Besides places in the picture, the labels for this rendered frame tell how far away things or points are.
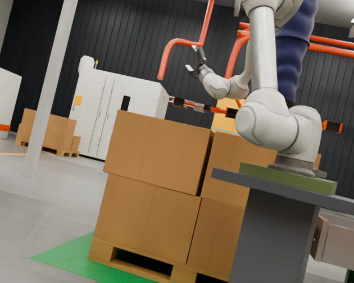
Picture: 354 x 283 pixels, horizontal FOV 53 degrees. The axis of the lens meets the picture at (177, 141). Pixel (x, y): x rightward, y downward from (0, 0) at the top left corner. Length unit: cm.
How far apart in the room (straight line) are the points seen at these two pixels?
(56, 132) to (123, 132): 660
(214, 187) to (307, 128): 82
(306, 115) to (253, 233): 51
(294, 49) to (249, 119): 108
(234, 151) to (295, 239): 81
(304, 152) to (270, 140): 19
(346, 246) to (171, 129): 112
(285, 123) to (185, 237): 105
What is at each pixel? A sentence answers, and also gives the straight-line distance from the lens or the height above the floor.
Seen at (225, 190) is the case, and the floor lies 62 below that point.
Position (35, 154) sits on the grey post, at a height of 31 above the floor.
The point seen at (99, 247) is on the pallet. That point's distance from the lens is 233.
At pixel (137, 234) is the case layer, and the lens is 223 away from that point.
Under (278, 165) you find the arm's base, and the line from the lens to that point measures 149.
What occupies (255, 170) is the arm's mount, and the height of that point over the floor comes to 77.
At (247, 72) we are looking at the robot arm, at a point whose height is 128.
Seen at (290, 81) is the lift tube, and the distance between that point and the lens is 228.
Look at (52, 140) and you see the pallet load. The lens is 882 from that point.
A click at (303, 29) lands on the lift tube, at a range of 236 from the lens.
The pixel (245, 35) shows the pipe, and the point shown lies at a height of 423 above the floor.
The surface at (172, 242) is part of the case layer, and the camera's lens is 218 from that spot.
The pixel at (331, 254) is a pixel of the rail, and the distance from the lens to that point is 202.
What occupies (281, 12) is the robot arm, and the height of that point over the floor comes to 148.
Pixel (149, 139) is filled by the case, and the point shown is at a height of 80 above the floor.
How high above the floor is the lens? 78
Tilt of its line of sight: 1 degrees up
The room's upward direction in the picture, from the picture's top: 13 degrees clockwise
